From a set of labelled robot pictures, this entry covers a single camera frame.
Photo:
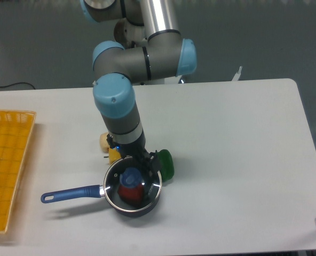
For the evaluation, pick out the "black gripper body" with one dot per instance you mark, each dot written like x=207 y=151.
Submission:
x=135 y=149

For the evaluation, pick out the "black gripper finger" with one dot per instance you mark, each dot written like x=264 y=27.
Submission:
x=153 y=163

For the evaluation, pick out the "yellow bell pepper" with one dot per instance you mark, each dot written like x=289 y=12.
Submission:
x=113 y=155

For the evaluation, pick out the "glass lid blue knob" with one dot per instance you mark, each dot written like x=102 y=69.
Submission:
x=126 y=171

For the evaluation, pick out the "beige bread loaf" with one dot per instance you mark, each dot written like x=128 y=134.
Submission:
x=103 y=142

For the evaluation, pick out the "red bell pepper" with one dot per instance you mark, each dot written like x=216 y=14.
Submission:
x=132 y=196

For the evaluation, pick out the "blue saucepan with handle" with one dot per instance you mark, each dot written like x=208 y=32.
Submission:
x=93 y=191

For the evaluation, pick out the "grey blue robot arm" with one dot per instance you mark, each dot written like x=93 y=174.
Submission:
x=148 y=47

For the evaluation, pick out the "green bell pepper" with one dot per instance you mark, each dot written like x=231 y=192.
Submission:
x=167 y=167

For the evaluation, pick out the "yellow wicker basket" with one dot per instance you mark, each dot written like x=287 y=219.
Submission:
x=16 y=127

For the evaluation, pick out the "white bracket behind table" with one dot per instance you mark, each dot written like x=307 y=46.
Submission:
x=237 y=75

